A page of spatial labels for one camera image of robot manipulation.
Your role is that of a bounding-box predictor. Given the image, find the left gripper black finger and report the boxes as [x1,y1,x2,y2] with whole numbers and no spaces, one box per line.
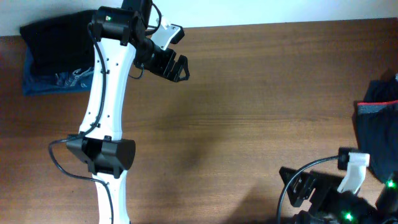
[170,24,185,44]
[169,55,190,82]

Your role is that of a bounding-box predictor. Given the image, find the blue denim jeans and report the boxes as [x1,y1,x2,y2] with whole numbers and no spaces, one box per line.
[22,48,93,96]

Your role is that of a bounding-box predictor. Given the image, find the black shorts garment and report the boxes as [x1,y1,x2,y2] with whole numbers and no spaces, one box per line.
[19,10,95,76]

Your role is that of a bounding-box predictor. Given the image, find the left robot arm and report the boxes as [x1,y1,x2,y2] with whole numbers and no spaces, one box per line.
[65,1,190,223]

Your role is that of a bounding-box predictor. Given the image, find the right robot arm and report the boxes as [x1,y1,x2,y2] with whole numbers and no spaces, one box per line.
[277,171,397,224]

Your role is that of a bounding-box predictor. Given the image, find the dark garment with red trim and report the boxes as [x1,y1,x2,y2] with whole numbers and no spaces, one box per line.
[354,73,397,183]

